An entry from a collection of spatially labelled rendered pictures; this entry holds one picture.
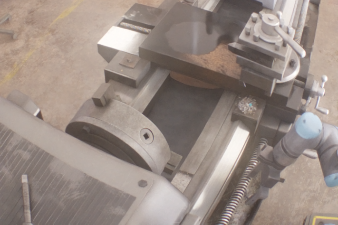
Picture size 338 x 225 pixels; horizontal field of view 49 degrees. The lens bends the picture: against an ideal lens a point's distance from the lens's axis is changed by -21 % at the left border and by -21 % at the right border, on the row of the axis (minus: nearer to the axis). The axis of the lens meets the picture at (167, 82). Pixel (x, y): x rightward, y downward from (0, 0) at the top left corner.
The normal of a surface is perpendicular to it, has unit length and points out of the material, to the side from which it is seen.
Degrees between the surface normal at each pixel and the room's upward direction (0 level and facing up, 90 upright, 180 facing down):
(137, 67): 0
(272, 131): 90
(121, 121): 14
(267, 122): 0
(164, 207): 45
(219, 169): 36
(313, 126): 20
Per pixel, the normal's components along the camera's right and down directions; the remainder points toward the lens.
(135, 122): 0.39, -0.51
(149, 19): 0.01, -0.71
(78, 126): -0.43, 0.63
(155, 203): 0.65, -0.29
